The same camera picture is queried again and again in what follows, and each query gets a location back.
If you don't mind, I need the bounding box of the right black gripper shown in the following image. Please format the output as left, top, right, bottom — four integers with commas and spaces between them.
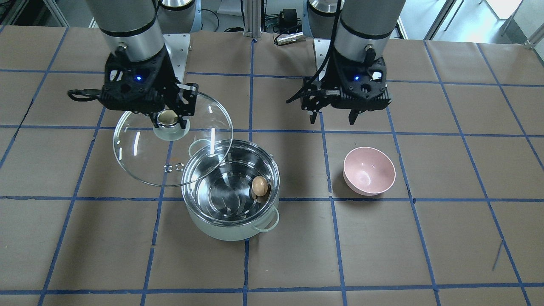
97, 46, 199, 129

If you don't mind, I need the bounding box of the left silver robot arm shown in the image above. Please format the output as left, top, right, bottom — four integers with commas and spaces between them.
287, 0, 405, 125

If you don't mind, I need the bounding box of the glass pot lid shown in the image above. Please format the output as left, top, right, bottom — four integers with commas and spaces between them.
113, 93, 234, 187

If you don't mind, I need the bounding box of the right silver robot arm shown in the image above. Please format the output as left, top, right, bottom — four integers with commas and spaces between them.
68, 0, 198, 129

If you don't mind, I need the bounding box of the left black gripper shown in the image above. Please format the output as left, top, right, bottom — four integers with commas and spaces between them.
300, 45, 392, 125

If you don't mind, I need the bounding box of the steel pot with green base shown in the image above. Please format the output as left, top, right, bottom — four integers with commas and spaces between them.
182, 139, 280, 241

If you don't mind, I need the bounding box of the aluminium frame post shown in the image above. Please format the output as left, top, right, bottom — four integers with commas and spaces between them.
240, 0, 264, 41

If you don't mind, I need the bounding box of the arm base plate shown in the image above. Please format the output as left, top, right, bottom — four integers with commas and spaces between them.
314, 39, 331, 68
163, 34, 191, 83

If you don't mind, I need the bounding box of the pink bowl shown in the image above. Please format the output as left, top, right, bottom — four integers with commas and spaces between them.
343, 147, 397, 196

